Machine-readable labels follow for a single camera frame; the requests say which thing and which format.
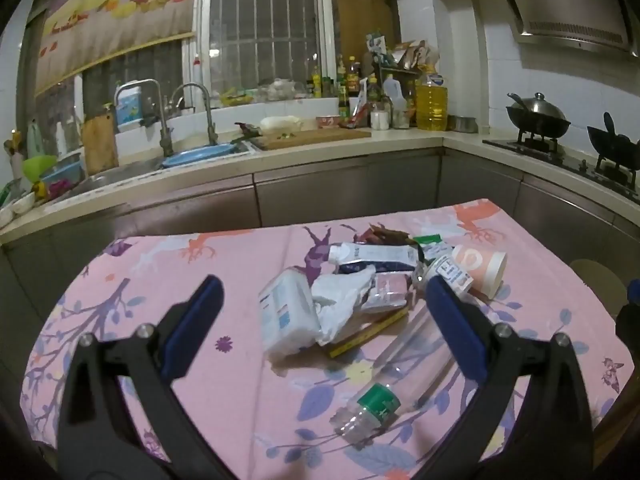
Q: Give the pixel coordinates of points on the pink packet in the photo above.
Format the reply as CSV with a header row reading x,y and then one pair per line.
x,y
387,290

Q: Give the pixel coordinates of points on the red and white bowl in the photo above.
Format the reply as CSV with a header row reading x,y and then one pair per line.
x,y
327,122

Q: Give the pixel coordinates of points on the white jar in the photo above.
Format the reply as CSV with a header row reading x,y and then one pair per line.
x,y
379,120

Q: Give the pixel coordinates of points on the metal range hood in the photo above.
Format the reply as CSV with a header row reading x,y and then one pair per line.
x,y
570,0

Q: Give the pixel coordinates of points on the fruit printed curtain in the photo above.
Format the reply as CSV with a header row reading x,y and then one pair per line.
x,y
115,10

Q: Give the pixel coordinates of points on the black wok with lid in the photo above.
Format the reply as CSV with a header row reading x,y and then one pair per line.
x,y
539,119

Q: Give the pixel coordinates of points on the white bag on counter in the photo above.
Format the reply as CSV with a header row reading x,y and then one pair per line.
x,y
281,123

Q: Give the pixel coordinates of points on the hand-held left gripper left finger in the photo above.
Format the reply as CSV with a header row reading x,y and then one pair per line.
x,y
192,325

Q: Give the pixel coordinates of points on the flat wooden cutting board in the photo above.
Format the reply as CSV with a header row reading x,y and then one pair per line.
x,y
315,138

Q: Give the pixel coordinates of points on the red-brown snack wrapper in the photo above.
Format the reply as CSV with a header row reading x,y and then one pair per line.
x,y
385,234

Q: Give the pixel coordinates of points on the pink printed tablecloth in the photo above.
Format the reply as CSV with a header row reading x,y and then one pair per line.
x,y
200,260

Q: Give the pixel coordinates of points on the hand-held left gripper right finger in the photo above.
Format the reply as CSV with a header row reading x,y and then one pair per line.
x,y
457,330

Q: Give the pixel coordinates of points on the blue plate in sink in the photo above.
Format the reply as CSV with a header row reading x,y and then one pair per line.
x,y
200,156

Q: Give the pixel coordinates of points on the rack of seasoning packets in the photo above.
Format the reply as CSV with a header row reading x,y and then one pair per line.
x,y
407,57

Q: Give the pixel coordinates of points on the green plastic scoop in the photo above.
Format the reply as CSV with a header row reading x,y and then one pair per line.
x,y
40,165

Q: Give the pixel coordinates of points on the large yellow oil bottle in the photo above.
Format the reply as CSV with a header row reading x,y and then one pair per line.
x,y
431,102

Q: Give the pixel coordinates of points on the black frying pan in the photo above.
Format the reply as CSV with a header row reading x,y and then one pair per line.
x,y
617,147

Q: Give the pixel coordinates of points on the metal kitchen sink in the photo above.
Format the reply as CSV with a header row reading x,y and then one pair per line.
x,y
110,180

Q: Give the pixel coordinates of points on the white plastic jug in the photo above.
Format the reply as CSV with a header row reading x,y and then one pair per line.
x,y
394,92

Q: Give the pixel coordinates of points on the green and white wrapper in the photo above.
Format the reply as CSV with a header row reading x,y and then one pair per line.
x,y
430,244

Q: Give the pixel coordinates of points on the tall wooden board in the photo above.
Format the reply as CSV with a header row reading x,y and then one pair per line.
x,y
362,20

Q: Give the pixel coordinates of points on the upright wooden cutting board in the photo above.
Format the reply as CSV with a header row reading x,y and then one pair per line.
x,y
100,145

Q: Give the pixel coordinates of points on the orange and white paper cup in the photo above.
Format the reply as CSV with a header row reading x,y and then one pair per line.
x,y
480,267

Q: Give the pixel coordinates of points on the white and blue tube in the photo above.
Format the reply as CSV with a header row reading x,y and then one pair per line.
x,y
372,256

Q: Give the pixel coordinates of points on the white tissue pack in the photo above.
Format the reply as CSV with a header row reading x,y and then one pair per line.
x,y
290,315

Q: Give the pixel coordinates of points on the small white labelled bottle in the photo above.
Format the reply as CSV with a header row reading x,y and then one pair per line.
x,y
450,271

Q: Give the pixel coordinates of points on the dark sauce bottle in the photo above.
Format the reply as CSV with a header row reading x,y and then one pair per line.
x,y
354,77

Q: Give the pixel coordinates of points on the barred window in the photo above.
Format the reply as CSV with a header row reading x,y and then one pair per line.
x,y
265,20

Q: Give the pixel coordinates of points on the crumpled white plastic bag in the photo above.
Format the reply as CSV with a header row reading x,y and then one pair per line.
x,y
340,300

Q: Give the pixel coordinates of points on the clear bottle with green label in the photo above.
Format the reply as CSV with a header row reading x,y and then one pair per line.
x,y
400,375

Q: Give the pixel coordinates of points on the small metal pot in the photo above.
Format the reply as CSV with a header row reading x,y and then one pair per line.
x,y
464,124

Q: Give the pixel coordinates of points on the white and blue tub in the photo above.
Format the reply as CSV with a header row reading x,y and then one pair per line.
x,y
129,107

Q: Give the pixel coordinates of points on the metal sink faucet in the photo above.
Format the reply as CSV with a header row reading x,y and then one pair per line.
x,y
211,122
164,132

